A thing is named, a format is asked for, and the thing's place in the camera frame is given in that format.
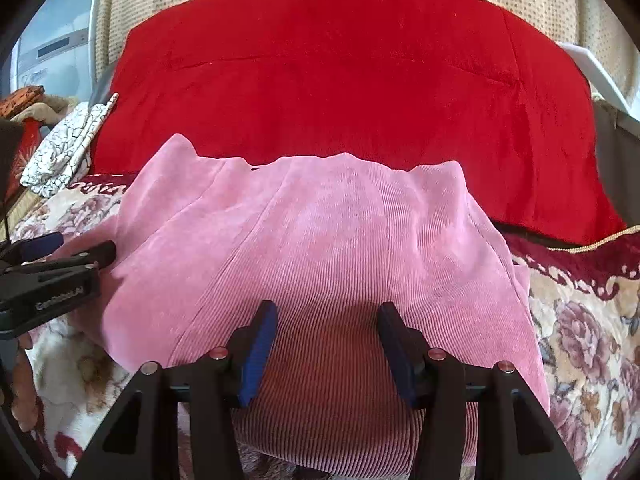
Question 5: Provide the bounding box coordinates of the orange patterned cloth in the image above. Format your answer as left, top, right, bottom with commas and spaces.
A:
0, 86, 46, 118

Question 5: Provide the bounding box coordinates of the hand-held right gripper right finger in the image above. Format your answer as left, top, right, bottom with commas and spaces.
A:
377, 301, 583, 480

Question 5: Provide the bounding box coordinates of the pink corduroy jacket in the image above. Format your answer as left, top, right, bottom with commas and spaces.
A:
50, 134, 551, 471

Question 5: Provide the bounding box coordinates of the floral blanket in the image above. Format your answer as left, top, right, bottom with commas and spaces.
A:
10, 172, 640, 480

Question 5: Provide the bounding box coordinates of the white board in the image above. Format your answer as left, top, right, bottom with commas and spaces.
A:
557, 41, 640, 113

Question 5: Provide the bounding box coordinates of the black and white patterned cloth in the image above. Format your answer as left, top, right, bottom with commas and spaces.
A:
20, 92, 120, 198

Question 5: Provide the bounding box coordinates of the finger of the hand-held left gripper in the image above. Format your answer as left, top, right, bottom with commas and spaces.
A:
0, 231, 64, 273
40, 240, 118, 275

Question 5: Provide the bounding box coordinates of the silver refrigerator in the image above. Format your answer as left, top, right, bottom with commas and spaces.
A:
10, 0, 108, 106

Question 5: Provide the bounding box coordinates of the red blanket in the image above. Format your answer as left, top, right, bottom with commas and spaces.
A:
90, 0, 628, 246

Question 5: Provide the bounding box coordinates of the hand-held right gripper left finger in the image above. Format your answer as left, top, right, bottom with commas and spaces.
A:
72, 300, 278, 480

